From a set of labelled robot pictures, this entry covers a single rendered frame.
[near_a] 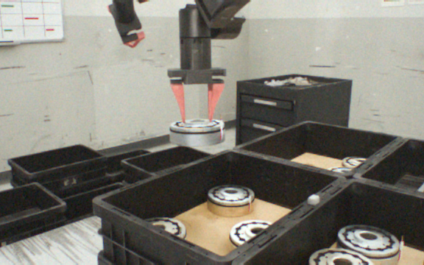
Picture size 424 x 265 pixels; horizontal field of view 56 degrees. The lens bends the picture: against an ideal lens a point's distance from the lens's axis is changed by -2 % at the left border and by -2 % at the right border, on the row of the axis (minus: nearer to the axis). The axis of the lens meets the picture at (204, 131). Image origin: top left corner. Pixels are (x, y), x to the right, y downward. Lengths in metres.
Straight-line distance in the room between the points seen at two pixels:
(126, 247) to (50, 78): 3.00
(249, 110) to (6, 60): 1.97
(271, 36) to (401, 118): 1.72
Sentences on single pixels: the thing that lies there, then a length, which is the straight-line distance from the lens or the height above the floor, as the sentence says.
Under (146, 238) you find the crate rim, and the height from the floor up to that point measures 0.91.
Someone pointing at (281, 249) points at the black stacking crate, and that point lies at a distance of 0.61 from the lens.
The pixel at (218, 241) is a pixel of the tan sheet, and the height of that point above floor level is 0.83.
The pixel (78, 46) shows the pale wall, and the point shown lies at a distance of 3.69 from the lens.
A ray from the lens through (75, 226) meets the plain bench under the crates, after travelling 1.15.
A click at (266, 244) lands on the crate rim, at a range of 0.57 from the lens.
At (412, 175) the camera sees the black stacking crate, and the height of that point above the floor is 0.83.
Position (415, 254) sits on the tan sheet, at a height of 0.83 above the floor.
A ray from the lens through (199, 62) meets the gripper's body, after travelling 0.71.
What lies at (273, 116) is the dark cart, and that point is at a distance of 2.33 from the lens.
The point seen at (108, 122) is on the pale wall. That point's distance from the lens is 3.91.
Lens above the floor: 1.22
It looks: 15 degrees down
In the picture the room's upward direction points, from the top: straight up
